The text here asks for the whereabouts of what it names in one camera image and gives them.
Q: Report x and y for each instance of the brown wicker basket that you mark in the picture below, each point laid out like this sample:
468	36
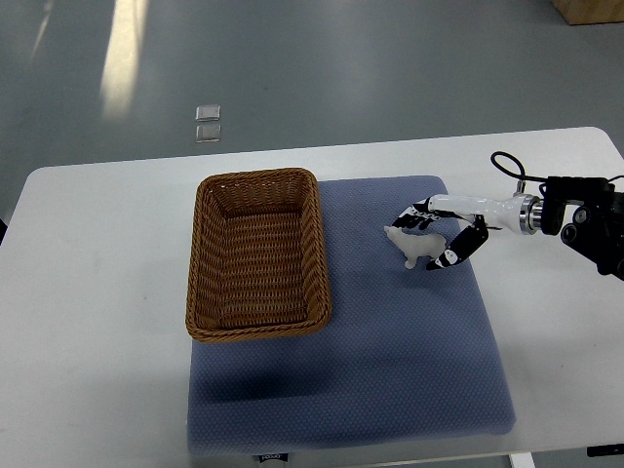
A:
258	264

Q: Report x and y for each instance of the black label tag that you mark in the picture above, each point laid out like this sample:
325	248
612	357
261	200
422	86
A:
284	457

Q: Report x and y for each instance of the upper metal floor plate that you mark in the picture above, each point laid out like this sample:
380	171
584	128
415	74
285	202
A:
207	113

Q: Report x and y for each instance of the metal floor plate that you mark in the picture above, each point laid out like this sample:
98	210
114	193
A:
207	113
208	133

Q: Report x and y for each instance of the lower metal floor plate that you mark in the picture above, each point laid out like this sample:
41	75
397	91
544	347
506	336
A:
208	133

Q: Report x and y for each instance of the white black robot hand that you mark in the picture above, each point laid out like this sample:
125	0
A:
519	214

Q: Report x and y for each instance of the blue-grey textured mat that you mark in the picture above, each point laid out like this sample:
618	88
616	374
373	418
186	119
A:
408	353

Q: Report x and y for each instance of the wooden box corner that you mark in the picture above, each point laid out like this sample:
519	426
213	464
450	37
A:
589	12

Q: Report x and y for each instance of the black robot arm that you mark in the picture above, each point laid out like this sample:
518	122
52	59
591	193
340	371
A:
587	214

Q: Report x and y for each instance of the black table control panel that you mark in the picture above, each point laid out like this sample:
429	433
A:
605	450

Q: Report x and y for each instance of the white toy bear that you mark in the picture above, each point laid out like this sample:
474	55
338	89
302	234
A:
413	247

